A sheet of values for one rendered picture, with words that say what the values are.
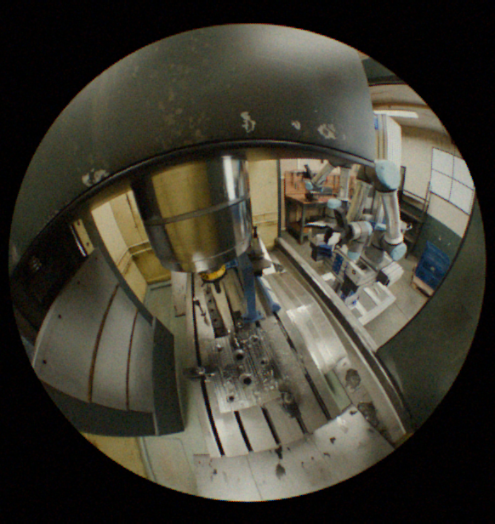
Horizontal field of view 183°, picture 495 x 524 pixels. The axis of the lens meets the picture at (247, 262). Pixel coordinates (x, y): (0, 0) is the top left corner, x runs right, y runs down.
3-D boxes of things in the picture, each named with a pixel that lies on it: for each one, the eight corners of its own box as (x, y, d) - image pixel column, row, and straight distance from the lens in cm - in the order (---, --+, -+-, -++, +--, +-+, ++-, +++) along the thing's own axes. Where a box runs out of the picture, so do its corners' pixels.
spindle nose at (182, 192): (158, 241, 32) (139, 184, 30) (229, 217, 34) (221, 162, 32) (160, 293, 18) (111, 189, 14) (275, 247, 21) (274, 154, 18)
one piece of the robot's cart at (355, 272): (374, 260, 138) (378, 251, 134) (385, 270, 134) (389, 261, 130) (344, 272, 108) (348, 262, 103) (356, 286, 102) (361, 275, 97)
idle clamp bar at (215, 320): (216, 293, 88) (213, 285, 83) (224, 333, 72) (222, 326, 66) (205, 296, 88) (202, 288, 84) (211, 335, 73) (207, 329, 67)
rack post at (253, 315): (260, 310, 76) (258, 264, 54) (264, 318, 74) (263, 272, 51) (241, 316, 75) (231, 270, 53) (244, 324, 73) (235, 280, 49)
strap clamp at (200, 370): (223, 369, 66) (212, 360, 52) (224, 376, 66) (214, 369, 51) (193, 374, 70) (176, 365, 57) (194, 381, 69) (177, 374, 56)
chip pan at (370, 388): (277, 252, 165) (278, 247, 161) (400, 432, 136) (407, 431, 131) (260, 256, 158) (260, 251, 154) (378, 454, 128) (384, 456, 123)
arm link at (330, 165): (344, 157, 122) (309, 193, 143) (349, 159, 132) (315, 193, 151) (333, 146, 127) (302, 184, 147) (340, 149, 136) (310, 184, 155)
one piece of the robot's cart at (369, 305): (356, 270, 271) (360, 261, 262) (390, 305, 249) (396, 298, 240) (292, 293, 197) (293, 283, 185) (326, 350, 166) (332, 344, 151)
